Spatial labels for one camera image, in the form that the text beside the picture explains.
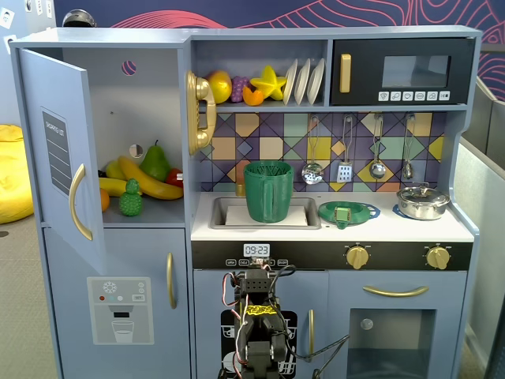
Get green plastic toy vegetable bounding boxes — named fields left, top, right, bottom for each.
left=118, top=178, right=144, bottom=218

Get green plastic cup recipient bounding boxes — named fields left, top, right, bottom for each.
left=242, top=159, right=296, bottom=224

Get blue cabinet door with list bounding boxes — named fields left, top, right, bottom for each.
left=17, top=47, right=106, bottom=276

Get grey toy sink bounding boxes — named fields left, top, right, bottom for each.
left=208, top=195, right=323, bottom=231

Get steel slotted skimmer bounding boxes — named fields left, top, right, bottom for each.
left=301, top=114, right=325, bottom=186

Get red toy pepper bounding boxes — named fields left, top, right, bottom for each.
left=165, top=167, right=185, bottom=188

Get orange toy slice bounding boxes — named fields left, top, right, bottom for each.
left=241, top=84, right=265, bottom=107

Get steel toy spatula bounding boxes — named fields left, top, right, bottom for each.
left=335, top=114, right=354, bottom=184

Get large yellow toy banana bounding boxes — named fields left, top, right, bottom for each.
left=118, top=155, right=185, bottom=201

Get green toy pear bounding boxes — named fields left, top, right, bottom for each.
left=138, top=139, right=173, bottom=184

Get purple toy grapes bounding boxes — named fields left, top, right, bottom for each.
left=230, top=75, right=251, bottom=105

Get green round lid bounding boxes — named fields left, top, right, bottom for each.
left=317, top=200, right=376, bottom=231

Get yellow toy starfruit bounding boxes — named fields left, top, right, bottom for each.
left=249, top=64, right=288, bottom=102

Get yellow red toy mango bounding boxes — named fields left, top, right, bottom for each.
left=205, top=69, right=234, bottom=105

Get gold toy telephone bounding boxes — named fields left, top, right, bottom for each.
left=185, top=69, right=219, bottom=156

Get blue dishwasher door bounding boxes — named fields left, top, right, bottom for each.
left=193, top=268, right=330, bottom=379

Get white toy plate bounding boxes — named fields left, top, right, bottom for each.
left=294, top=58, right=312, bottom=107
left=306, top=58, right=327, bottom=106
left=282, top=58, right=299, bottom=107

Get yellow sticker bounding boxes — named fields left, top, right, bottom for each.
left=245, top=302, right=276, bottom=318

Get gold stove knob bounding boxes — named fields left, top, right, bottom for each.
left=346, top=244, right=371, bottom=271
left=425, top=244, right=451, bottom=271

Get steel toy ladle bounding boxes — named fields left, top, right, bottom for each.
left=368, top=114, right=387, bottom=180

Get yellow toy lemon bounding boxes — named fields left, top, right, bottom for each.
left=105, top=159, right=129, bottom=182

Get small yellow toy banana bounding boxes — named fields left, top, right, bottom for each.
left=98, top=177, right=144, bottom=198

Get blue oven door with window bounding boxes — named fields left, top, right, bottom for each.
left=327, top=269, right=473, bottom=379

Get steel toy spoon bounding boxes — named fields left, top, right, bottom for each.
left=402, top=114, right=417, bottom=180

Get blue wooden toy kitchen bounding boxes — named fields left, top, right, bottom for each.
left=8, top=25, right=483, bottom=379

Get steel toy pot with lid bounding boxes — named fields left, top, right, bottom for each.
left=395, top=182, right=451, bottom=221

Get black toy microwave door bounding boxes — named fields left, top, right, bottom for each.
left=330, top=37, right=477, bottom=107

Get yellow beanbag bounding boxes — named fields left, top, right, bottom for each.
left=0, top=123, right=36, bottom=226

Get black helmet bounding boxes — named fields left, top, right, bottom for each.
left=62, top=9, right=97, bottom=29

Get gold microwave handle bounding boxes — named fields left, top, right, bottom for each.
left=339, top=53, right=353, bottom=94

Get gold dishwasher door handle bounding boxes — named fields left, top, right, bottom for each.
left=307, top=308, right=316, bottom=355

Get black cable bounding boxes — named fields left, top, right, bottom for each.
left=298, top=334, right=350, bottom=379

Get gold oven door handle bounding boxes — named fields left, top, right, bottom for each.
left=362, top=284, right=430, bottom=298

